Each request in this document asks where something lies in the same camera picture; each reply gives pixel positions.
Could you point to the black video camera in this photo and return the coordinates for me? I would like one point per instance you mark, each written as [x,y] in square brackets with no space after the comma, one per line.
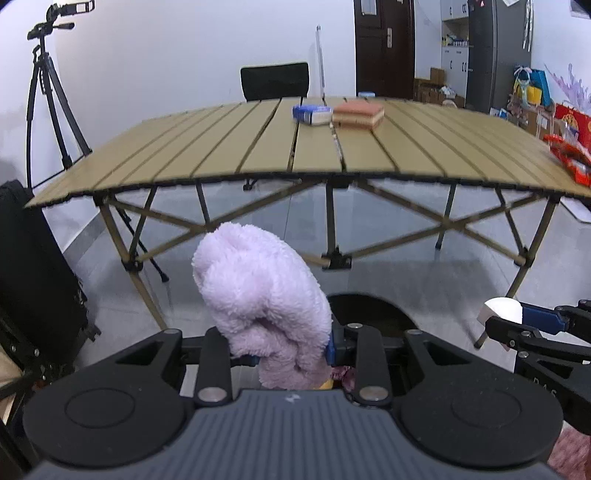
[69,9]

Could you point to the white paper piece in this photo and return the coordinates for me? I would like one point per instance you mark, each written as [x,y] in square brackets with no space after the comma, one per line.
[503,309]

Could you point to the tan slatted folding table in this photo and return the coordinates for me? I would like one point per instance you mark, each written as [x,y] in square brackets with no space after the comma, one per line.
[231,147]

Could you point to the white cabinet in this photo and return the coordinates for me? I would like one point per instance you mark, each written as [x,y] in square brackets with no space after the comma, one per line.
[455,46]

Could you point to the red snack packet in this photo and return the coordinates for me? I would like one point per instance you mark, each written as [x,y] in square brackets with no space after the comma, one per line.
[579,170]
[568,147]

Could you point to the blue and white box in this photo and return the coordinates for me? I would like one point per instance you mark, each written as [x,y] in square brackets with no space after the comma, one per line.
[313,115]

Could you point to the dark wooden door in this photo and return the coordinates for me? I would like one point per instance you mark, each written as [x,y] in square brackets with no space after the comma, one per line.
[383,46]

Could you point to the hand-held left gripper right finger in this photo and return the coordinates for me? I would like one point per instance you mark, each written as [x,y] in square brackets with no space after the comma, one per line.
[332,346]

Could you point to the brown book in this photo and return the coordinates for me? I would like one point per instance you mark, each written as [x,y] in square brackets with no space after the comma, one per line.
[358,115]

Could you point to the purple paper decoration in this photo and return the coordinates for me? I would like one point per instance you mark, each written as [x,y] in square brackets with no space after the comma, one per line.
[572,85]

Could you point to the lilac fluffy plush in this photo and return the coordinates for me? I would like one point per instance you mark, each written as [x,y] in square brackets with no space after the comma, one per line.
[258,295]

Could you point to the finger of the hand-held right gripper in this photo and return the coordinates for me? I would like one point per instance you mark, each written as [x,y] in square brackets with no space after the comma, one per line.
[540,316]
[512,334]

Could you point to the black camera tripod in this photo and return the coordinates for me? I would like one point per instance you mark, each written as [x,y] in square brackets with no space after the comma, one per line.
[46,92]

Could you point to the grey refrigerator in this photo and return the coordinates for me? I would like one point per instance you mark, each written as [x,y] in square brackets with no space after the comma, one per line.
[498,55]

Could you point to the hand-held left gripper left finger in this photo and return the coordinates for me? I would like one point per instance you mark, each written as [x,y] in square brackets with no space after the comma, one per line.
[217,355]

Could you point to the large cardboard box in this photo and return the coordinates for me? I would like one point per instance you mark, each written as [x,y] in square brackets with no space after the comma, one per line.
[538,122]

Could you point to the stack of cardboard boxes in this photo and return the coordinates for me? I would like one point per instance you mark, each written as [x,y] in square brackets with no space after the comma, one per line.
[436,90]

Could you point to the colourful gift bags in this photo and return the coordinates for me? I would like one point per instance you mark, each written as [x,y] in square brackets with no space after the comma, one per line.
[533,90]

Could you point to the red gift box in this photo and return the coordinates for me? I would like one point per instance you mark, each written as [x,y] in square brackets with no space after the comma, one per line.
[575,122]

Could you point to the black folding chair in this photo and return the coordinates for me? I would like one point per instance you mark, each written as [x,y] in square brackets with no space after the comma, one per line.
[274,81]

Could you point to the black equipment case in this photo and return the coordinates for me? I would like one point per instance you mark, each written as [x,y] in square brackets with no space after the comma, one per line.
[32,258]

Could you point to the pink fluffy clothing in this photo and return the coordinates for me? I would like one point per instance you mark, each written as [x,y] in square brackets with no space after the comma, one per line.
[572,457]

